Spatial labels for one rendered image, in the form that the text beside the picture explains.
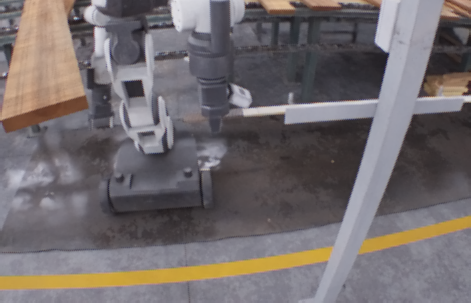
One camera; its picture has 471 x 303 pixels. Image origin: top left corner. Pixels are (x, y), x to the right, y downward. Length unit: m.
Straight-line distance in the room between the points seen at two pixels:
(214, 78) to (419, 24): 0.41
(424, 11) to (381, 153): 0.34
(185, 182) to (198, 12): 1.22
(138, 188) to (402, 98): 1.34
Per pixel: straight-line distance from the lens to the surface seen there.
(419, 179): 2.31
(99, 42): 1.52
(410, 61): 0.73
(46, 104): 1.09
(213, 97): 0.67
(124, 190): 1.76
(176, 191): 1.72
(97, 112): 1.59
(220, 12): 0.58
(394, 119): 0.79
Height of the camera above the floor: 1.41
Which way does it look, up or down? 38 degrees down
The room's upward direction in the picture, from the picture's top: straight up
